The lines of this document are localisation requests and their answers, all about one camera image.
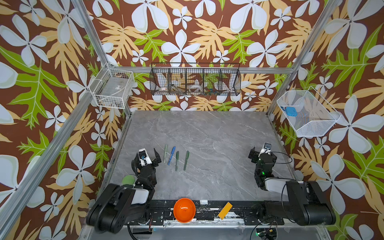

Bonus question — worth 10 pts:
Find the blue pen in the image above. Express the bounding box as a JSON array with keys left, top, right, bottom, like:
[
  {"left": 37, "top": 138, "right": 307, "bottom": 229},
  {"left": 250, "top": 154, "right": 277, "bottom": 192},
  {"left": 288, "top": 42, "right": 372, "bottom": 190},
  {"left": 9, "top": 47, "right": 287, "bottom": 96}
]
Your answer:
[{"left": 167, "top": 152, "right": 174, "bottom": 166}]

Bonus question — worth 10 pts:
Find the dark green pen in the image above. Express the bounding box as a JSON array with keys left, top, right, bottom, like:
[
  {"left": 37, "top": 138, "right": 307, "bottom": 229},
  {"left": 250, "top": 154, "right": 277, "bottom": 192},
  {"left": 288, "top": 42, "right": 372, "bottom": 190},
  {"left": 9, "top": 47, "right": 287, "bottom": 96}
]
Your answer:
[
  {"left": 175, "top": 159, "right": 179, "bottom": 172},
  {"left": 183, "top": 158, "right": 188, "bottom": 171}
]

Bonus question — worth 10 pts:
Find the dark green pen cap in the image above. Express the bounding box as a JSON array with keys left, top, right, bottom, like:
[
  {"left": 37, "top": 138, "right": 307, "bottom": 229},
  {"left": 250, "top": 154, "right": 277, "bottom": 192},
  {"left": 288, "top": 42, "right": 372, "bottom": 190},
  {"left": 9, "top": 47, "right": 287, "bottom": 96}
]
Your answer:
[{"left": 185, "top": 151, "right": 190, "bottom": 161}]

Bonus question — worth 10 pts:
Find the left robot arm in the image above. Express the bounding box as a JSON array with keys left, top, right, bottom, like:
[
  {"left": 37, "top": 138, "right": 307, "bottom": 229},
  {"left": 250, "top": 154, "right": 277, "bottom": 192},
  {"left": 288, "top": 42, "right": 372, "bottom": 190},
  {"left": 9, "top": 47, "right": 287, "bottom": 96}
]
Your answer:
[{"left": 86, "top": 149, "right": 162, "bottom": 234}]

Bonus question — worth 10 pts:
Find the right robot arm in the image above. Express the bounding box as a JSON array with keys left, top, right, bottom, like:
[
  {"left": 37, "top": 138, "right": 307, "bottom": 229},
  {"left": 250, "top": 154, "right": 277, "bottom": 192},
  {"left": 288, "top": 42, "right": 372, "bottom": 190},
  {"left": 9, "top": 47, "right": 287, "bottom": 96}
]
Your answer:
[{"left": 249, "top": 143, "right": 337, "bottom": 226}]

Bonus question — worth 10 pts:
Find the orange bowl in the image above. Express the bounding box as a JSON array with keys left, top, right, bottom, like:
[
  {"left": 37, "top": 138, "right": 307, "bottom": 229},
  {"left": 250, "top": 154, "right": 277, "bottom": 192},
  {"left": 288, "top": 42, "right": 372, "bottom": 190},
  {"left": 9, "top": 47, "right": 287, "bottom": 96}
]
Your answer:
[{"left": 173, "top": 198, "right": 196, "bottom": 224}]

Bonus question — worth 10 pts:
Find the blue object in basket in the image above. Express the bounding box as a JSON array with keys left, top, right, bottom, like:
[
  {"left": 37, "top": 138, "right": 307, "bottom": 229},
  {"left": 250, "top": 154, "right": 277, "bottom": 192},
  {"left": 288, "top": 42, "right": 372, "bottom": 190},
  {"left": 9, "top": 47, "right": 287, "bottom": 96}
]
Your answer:
[{"left": 285, "top": 107, "right": 298, "bottom": 117}]

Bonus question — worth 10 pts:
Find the yellow block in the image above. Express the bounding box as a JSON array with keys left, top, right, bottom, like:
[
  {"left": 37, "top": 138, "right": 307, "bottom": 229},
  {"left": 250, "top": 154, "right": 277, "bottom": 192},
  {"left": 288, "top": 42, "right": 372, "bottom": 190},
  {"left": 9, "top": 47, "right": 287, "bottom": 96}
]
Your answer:
[{"left": 218, "top": 202, "right": 233, "bottom": 220}]

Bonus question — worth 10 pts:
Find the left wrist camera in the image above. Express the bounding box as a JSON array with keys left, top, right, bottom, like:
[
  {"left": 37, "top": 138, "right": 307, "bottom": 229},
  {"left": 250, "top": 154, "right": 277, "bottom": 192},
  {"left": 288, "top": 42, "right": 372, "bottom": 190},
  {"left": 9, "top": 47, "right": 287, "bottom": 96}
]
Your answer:
[{"left": 138, "top": 149, "right": 152, "bottom": 167}]

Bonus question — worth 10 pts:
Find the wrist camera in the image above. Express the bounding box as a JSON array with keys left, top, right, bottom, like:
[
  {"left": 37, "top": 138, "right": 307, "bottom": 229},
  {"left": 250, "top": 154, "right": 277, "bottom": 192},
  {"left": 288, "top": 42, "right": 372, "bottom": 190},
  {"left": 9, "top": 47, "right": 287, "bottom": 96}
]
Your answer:
[
  {"left": 138, "top": 149, "right": 152, "bottom": 167},
  {"left": 259, "top": 143, "right": 272, "bottom": 155}
]

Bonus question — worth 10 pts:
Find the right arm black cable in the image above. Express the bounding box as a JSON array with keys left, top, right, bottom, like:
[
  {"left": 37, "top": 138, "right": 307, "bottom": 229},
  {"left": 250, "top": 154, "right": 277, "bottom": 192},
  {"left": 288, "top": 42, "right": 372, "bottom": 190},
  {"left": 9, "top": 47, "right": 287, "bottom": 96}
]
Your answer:
[{"left": 271, "top": 151, "right": 293, "bottom": 165}]

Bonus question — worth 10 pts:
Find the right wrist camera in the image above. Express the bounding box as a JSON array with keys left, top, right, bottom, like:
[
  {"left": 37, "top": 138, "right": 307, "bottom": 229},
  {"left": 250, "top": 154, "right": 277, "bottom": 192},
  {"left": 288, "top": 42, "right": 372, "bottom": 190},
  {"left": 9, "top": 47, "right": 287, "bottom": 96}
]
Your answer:
[{"left": 259, "top": 143, "right": 272, "bottom": 155}]

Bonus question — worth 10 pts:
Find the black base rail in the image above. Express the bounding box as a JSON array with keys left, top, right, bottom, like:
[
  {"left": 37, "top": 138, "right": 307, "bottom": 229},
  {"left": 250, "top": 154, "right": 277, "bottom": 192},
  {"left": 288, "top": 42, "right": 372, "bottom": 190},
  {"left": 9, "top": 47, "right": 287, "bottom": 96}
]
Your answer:
[{"left": 129, "top": 200, "right": 284, "bottom": 228}]

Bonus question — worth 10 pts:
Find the white wire basket right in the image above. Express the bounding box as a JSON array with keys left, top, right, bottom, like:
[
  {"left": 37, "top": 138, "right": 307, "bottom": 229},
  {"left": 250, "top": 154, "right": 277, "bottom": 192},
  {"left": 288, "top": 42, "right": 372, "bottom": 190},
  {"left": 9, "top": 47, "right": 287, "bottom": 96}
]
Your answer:
[{"left": 277, "top": 87, "right": 342, "bottom": 138}]

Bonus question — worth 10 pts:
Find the white wire basket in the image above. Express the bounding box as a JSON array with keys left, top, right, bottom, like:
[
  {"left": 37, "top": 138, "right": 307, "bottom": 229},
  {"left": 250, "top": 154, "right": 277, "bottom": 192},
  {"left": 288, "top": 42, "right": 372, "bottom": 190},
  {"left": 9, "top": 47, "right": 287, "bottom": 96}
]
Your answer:
[
  {"left": 277, "top": 87, "right": 342, "bottom": 138},
  {"left": 90, "top": 66, "right": 135, "bottom": 109}
]

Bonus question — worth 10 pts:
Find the black wire basket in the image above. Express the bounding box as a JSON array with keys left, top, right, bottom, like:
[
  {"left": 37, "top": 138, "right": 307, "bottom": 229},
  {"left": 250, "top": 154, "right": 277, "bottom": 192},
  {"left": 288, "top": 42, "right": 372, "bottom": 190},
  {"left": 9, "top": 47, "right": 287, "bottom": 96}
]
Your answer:
[{"left": 150, "top": 63, "right": 242, "bottom": 96}]

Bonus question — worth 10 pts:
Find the white wire basket left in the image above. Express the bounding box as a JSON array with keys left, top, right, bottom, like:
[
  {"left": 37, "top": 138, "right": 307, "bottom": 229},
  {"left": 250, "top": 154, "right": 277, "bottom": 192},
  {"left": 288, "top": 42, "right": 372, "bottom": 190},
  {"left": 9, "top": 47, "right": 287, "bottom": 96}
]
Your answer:
[{"left": 90, "top": 66, "right": 135, "bottom": 109}]

